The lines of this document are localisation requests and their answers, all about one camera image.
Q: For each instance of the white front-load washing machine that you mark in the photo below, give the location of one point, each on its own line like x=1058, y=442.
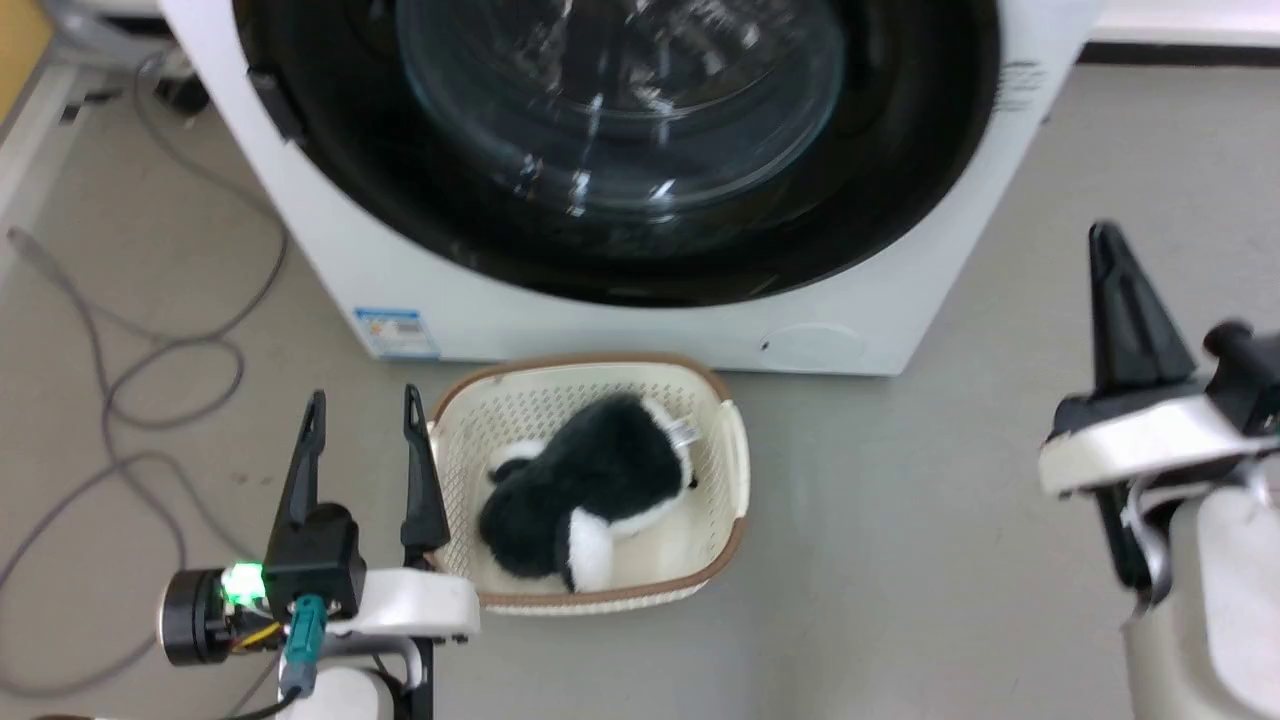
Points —
x=640, y=325

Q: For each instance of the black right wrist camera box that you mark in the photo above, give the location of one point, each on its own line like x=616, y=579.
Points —
x=1248, y=375

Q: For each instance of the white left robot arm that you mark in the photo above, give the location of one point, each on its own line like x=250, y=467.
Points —
x=345, y=695

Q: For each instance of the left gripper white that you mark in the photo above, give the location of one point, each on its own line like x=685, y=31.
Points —
x=420, y=603

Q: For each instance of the black cylindrical left gripper motor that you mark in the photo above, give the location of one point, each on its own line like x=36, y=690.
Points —
x=192, y=618

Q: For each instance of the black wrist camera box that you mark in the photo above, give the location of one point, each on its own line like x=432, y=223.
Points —
x=1248, y=375
x=318, y=560

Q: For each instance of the yellow wooden board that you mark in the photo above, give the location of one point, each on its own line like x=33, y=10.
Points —
x=20, y=45

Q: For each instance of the black and white plush toy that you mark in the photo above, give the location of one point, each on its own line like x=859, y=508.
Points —
x=590, y=480

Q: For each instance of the cream plastic laundry basket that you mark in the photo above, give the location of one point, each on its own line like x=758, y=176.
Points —
x=715, y=470

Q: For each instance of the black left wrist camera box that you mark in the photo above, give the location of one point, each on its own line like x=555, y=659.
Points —
x=318, y=560

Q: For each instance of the round black glass washer door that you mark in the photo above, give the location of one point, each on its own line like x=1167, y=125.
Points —
x=880, y=180

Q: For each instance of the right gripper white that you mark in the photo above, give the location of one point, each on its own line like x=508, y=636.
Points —
x=1140, y=450

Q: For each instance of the black door latch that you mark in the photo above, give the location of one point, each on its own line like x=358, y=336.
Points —
x=277, y=103

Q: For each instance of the round white drain filter cover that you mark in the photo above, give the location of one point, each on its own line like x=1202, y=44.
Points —
x=815, y=346

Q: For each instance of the blue energy label sticker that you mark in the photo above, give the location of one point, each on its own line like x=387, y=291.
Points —
x=396, y=333

